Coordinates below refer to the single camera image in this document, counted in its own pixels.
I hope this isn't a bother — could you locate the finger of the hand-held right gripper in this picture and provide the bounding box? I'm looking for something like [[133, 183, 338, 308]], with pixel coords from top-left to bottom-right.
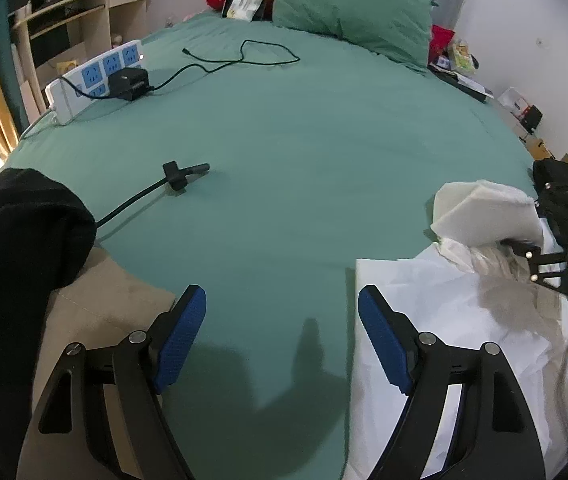
[[501, 238, 568, 292], [535, 180, 568, 231]]

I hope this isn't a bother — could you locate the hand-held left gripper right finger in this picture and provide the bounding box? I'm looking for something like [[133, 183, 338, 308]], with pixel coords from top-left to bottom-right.
[[357, 285, 547, 480]]

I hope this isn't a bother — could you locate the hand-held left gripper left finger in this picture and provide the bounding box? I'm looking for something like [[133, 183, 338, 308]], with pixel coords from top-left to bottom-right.
[[16, 285, 207, 480]]

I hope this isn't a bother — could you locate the white garment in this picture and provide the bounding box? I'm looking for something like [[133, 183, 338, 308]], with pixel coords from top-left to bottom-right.
[[343, 179, 568, 480]]

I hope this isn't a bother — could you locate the black bag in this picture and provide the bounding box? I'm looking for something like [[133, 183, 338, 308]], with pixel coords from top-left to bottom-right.
[[533, 159, 568, 196]]

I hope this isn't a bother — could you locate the cardboard box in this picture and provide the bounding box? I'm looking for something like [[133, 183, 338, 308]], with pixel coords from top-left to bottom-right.
[[526, 137, 568, 167]]

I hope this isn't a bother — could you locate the beige garment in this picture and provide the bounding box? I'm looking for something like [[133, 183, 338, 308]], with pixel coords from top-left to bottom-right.
[[31, 246, 178, 480]]

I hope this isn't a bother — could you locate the small black red box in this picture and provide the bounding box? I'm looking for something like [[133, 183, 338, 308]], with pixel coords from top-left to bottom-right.
[[518, 105, 544, 134]]

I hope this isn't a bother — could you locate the small white box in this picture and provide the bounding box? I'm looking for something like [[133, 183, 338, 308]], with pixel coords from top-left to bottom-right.
[[496, 87, 533, 122]]

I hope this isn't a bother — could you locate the stack of dark books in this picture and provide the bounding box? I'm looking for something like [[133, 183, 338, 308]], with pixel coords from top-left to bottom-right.
[[428, 60, 495, 104]]

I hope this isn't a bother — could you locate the green yellow snack packet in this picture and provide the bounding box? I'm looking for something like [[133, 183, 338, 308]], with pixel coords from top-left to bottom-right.
[[446, 39, 481, 74]]

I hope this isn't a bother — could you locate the black garment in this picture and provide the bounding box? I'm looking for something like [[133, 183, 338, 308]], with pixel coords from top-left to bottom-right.
[[0, 167, 98, 480]]

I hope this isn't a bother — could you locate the plain red pillow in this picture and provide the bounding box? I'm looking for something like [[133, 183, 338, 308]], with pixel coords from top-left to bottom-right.
[[428, 25, 457, 65]]

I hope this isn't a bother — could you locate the bed with green sheet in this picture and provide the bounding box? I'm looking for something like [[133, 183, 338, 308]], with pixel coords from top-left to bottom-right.
[[1, 10, 568, 480]]

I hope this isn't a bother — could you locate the black power adapter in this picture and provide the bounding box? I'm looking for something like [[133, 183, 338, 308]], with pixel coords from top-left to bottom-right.
[[108, 67, 151, 103]]

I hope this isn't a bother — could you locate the white blue power strip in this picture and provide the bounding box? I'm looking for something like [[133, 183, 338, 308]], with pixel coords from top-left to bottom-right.
[[45, 39, 144, 125]]

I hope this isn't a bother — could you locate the green pillow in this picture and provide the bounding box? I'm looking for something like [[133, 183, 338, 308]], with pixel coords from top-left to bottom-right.
[[263, 0, 439, 77]]

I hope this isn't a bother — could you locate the yellow white packet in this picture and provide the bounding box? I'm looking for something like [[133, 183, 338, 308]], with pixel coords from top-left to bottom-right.
[[224, 0, 269, 20]]

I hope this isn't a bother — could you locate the wooden desk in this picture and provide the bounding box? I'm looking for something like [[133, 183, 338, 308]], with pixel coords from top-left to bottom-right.
[[6, 0, 153, 117]]

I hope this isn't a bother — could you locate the black cable with clamp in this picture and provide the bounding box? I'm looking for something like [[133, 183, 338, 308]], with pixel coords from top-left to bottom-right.
[[95, 160, 211, 228]]

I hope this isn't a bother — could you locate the white power strip cord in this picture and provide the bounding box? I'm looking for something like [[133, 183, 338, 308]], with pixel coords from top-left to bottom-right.
[[18, 111, 58, 139]]

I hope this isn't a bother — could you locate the thin black charger cable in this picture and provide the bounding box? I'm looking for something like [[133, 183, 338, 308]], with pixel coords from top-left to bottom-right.
[[148, 39, 300, 93]]

